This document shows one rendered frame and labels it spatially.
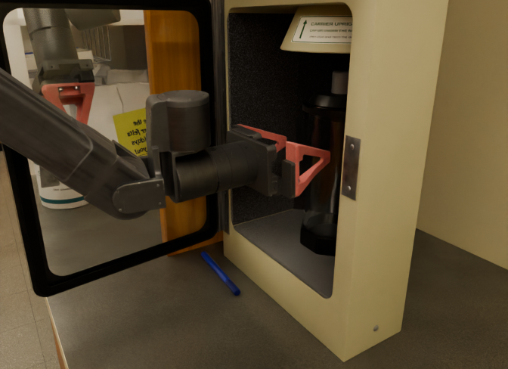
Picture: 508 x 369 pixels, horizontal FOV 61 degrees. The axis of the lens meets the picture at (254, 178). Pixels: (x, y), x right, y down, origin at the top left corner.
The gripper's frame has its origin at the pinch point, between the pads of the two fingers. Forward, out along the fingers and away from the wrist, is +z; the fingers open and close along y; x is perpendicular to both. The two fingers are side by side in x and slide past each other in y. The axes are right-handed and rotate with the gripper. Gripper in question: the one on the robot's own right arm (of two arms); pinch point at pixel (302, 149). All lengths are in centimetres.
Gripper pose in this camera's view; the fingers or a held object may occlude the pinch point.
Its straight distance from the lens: 60.4
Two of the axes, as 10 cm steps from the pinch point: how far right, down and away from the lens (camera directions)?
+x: 0.4, 9.3, 3.6
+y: -5.3, -2.8, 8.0
